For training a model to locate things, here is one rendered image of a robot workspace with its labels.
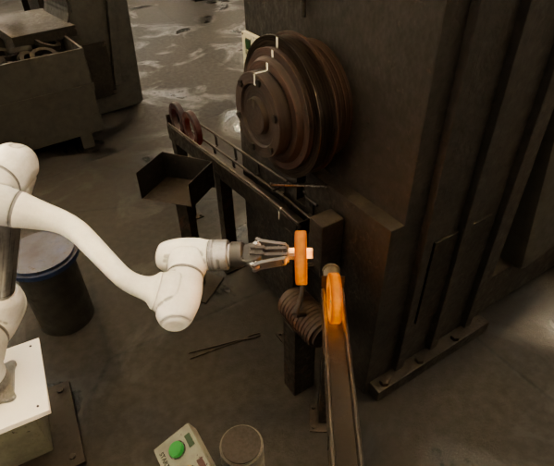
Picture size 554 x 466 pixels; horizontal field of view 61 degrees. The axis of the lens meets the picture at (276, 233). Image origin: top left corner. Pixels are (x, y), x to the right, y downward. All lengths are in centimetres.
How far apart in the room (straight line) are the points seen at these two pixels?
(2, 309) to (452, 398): 175
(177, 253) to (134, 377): 101
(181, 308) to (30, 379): 83
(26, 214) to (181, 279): 43
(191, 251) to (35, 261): 108
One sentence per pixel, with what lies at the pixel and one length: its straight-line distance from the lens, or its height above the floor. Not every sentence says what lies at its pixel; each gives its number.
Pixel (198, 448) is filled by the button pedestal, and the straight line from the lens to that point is 132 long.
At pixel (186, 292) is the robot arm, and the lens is 126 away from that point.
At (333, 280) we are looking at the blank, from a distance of 143.
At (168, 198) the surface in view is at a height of 60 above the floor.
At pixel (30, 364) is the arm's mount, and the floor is 36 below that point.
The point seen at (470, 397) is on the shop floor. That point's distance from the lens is 224.
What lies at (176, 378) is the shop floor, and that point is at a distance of 221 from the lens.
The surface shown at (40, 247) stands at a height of 43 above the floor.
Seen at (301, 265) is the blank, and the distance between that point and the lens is 129.
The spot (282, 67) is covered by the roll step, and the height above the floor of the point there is 128.
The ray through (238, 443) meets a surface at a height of 52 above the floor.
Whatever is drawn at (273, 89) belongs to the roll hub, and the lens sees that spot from 148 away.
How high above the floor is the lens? 178
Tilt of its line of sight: 39 degrees down
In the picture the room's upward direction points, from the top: 1 degrees counter-clockwise
